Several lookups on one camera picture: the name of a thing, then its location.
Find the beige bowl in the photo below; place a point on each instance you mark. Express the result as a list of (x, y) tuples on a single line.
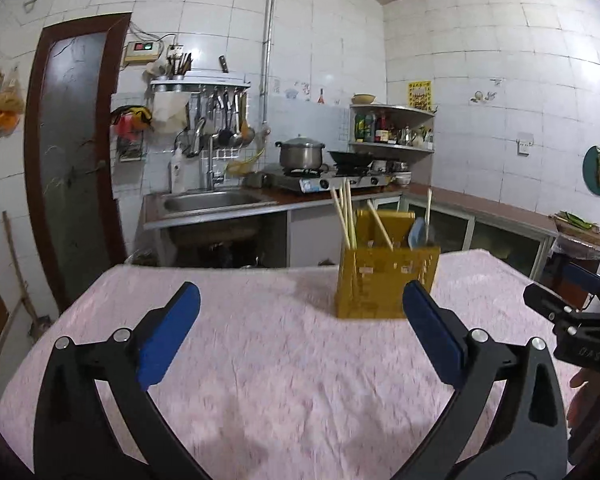
[(363, 99)]

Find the metal wall rack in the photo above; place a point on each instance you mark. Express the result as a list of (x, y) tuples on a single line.
[(200, 83)]

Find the gas stove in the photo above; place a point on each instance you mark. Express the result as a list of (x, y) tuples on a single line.
[(310, 182)]

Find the knife holder with knives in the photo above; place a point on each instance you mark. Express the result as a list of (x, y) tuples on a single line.
[(179, 67)]

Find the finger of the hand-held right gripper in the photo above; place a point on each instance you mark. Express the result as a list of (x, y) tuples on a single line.
[(587, 280), (547, 302)]

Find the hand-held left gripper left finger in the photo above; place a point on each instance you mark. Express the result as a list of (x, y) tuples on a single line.
[(167, 330)]

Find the yellow slotted utensil holder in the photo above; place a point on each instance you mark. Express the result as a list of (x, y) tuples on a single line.
[(370, 280)]

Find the hanging orange plastic bags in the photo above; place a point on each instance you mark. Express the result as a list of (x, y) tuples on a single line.
[(5, 105)]

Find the white wall socket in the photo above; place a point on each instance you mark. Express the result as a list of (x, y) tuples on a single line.
[(525, 143)]

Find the white hanging plastic bag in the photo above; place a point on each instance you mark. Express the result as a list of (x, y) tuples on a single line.
[(170, 112)]

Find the beige controller box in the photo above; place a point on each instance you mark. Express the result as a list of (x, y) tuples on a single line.
[(142, 52)]

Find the dark wooden glass door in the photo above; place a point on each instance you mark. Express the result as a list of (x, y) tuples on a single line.
[(75, 160)]

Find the yellow wall poster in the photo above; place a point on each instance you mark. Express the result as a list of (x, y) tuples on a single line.
[(419, 94)]

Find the person's right hand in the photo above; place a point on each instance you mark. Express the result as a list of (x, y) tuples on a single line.
[(585, 390)]

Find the steel cooking pot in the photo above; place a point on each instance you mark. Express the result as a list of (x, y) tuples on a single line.
[(300, 155)]

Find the light blue spatula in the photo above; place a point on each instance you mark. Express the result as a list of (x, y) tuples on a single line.
[(417, 234)]

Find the yellow and black bag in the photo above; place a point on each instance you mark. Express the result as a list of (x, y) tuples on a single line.
[(132, 115)]

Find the corner wall shelf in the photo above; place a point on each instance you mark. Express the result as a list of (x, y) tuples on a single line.
[(395, 147)]

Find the black wok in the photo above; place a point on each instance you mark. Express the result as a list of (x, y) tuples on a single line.
[(350, 157)]

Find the row of condiment bottles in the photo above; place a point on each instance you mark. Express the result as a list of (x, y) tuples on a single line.
[(367, 127)]

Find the grey wall pipe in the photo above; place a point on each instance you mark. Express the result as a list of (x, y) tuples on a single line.
[(269, 35)]

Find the wooden chopping board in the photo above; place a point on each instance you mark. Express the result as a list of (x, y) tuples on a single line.
[(580, 230)]

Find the white dish soap bottle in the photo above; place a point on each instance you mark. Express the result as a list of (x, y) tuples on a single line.
[(177, 172)]

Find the bin with plastic liner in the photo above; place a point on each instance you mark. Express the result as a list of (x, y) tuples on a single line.
[(560, 260)]

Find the round green cutting board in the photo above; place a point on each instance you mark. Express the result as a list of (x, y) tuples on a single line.
[(591, 170)]

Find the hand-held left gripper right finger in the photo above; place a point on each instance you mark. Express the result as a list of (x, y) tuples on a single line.
[(432, 332)]

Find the metal faucet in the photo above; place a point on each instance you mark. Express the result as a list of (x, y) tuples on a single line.
[(211, 165)]

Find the wall sticker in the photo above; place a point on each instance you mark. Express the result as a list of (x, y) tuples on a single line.
[(480, 96)]

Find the yellow strainer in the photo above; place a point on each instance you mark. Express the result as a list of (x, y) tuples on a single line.
[(240, 166)]

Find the stack of bowls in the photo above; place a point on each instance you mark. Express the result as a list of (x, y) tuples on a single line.
[(395, 172)]

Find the row of hanging kitchen utensils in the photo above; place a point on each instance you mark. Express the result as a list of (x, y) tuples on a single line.
[(227, 125)]

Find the pink floral tablecloth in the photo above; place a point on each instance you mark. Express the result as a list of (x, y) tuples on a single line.
[(280, 370)]

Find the steel sink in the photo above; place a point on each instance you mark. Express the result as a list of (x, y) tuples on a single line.
[(210, 201)]

